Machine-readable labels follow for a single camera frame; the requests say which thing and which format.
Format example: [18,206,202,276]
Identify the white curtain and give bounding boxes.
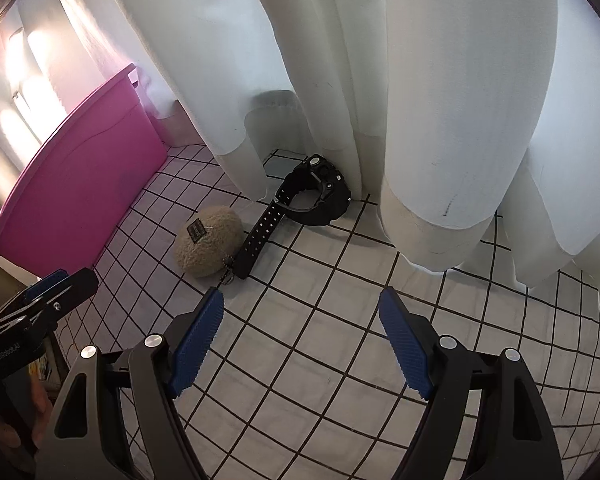
[0,0,600,308]

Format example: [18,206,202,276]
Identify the black digital wristwatch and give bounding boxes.
[230,154,352,280]

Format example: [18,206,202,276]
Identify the beige fuzzy ball keychain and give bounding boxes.
[172,206,244,278]

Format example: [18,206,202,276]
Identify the pink plastic tub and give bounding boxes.
[0,65,166,278]

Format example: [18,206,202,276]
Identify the white black grid bedsheet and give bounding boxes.
[56,145,600,479]

